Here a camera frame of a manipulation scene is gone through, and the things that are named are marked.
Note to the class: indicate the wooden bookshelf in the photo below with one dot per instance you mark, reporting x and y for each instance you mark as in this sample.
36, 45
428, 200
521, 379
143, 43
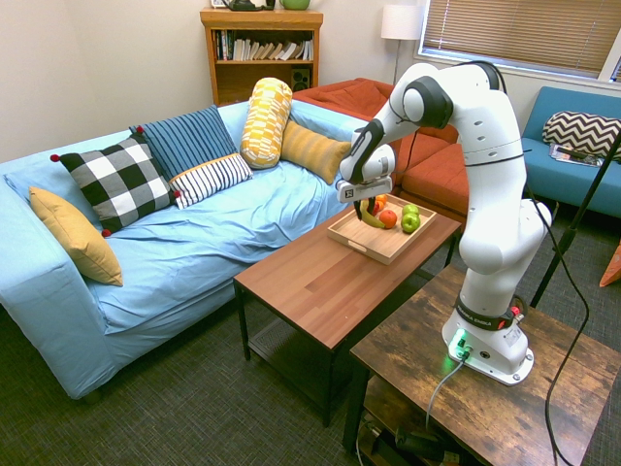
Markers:
262, 19

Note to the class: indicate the magazine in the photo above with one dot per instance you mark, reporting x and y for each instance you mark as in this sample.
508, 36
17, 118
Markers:
570, 155

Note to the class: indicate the plain mustard pillow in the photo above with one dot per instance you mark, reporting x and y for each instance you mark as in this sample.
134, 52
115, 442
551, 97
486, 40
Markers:
77, 238

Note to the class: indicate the small orange fruit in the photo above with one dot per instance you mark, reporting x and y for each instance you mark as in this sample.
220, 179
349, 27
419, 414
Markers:
382, 198

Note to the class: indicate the rustic dark wood side table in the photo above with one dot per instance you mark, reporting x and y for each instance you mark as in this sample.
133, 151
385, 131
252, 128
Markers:
485, 403

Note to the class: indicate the red-brown wooden coffee table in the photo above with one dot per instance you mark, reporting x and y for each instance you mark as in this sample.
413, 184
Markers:
330, 286

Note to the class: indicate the red apple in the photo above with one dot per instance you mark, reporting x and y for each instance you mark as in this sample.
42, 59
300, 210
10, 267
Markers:
376, 208

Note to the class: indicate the yellow banana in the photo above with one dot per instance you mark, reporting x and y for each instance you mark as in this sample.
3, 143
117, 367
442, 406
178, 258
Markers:
369, 219

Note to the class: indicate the black white checkered pillow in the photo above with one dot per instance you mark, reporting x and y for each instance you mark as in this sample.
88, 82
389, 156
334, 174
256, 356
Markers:
116, 182

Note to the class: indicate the black power strip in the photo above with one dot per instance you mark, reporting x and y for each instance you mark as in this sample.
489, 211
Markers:
417, 442

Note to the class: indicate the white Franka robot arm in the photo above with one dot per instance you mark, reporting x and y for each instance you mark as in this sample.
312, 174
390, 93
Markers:
490, 170

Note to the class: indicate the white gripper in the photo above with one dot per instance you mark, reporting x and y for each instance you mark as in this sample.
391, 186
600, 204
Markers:
364, 188

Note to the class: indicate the orange sofa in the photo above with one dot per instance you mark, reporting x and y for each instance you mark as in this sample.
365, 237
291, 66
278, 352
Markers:
432, 175

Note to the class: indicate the green pot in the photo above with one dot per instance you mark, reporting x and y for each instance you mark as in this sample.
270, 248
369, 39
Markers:
294, 4

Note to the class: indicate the yellow patterned bolster pillow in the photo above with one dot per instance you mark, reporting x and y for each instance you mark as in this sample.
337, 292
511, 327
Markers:
266, 123

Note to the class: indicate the black object on shelf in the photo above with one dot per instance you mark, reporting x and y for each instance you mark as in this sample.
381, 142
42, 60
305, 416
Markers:
250, 5

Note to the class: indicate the wooden serving tray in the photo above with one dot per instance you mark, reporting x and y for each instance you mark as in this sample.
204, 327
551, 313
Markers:
373, 240

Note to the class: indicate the wooden window blinds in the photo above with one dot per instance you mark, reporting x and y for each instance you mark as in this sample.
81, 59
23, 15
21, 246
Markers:
524, 29

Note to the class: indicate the large orange fruit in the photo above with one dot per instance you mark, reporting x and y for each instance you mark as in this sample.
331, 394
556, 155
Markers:
388, 219

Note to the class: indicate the light blue sofa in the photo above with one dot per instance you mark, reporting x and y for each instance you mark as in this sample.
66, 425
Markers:
194, 247

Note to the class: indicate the green apple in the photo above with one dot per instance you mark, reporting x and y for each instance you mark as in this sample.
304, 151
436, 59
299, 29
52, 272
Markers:
410, 223
410, 209

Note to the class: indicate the white navy striped pillow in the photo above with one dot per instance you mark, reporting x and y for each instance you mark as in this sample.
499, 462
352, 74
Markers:
211, 178

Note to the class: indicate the blue striped pillow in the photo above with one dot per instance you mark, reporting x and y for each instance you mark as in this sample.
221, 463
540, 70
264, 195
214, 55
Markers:
186, 138

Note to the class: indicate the white floor lamp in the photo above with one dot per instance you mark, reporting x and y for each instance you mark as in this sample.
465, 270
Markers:
401, 22

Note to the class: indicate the teal blue couch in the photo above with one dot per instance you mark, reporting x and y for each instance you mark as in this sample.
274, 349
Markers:
558, 184

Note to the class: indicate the black speaker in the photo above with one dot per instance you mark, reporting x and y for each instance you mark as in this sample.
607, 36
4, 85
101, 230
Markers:
301, 79

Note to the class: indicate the black camera stand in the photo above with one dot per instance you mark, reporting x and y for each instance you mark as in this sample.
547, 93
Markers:
579, 218

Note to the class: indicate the orange cushion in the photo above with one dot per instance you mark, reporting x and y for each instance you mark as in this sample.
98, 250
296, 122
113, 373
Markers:
613, 269

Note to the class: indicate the black white chevron pillow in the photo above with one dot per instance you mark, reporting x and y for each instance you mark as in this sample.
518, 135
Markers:
582, 132

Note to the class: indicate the mustard striped lumbar pillow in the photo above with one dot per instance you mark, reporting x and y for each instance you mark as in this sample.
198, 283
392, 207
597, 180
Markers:
313, 150

